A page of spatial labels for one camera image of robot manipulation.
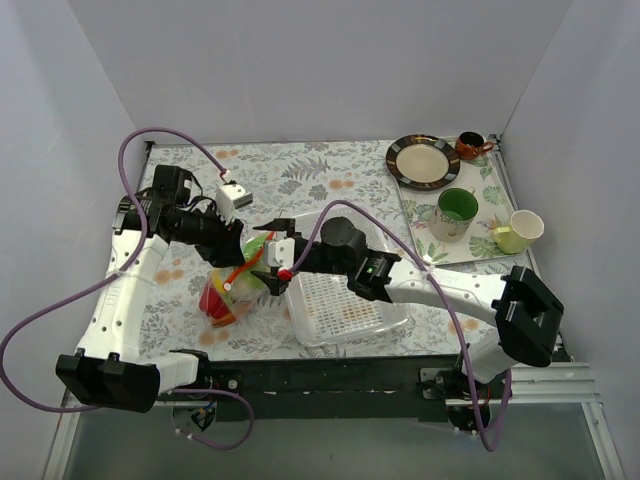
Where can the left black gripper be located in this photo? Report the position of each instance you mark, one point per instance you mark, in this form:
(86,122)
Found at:
(226,246)

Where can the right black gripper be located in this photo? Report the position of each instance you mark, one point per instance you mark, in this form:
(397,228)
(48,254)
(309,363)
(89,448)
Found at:
(310,252)

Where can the fake green leaf vegetable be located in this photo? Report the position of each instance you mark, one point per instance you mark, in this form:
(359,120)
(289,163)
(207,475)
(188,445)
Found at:
(253,245)

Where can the clear zip top bag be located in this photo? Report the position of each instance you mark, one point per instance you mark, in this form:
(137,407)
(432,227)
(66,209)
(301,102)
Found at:
(239,287)

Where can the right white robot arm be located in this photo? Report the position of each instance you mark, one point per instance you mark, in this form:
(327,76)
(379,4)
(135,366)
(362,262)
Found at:
(524,312)

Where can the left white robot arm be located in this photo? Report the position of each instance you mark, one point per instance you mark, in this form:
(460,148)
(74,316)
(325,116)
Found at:
(106,369)

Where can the fake orange red fruit slice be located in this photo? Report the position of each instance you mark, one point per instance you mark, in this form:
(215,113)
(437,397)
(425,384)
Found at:
(215,308)

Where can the white plastic mesh basket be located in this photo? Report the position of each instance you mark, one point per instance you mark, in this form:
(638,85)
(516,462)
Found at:
(325,312)

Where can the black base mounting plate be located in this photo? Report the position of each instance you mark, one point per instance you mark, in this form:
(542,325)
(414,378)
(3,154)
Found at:
(427,388)

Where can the striped rim ceramic plate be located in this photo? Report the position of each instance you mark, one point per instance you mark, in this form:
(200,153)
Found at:
(422,162)

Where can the green inside floral mug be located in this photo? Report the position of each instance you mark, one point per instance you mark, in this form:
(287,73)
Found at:
(454,211)

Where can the small brown orange cup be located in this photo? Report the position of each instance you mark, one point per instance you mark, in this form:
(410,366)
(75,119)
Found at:
(470,145)

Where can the pale yellow green mug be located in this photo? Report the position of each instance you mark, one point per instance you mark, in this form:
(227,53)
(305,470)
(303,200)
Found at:
(523,229)

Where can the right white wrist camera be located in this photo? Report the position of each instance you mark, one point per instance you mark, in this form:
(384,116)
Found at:
(280,254)

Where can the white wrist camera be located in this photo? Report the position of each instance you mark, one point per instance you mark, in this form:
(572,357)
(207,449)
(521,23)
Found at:
(229,198)
(280,254)

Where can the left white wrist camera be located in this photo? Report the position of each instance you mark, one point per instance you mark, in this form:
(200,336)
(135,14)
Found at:
(229,198)

